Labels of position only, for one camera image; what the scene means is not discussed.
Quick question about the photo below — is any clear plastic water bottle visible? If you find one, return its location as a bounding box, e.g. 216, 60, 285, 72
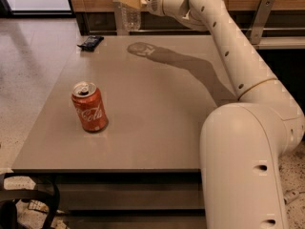
119, 1, 141, 31

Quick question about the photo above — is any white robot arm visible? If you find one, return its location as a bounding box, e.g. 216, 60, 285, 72
119, 0, 304, 229

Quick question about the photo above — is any dark blue rxbar wrapper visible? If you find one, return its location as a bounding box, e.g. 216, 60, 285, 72
78, 35, 104, 52

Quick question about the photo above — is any red coca-cola can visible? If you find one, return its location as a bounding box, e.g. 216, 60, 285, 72
71, 81, 109, 133

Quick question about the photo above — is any grey table drawer unit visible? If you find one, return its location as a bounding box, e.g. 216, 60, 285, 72
31, 172, 208, 229

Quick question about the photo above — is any black chair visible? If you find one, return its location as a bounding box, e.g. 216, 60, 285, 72
0, 173, 60, 229

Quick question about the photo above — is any white striped power strip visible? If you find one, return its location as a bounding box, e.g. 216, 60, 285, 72
284, 190, 299, 204

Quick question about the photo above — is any left metal bracket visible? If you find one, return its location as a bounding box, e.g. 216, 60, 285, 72
113, 0, 129, 36

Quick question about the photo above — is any metal bracket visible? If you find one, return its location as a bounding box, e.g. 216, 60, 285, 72
246, 0, 275, 45
113, 0, 129, 36

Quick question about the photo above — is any right metal bracket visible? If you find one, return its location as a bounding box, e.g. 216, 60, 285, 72
246, 0, 275, 45

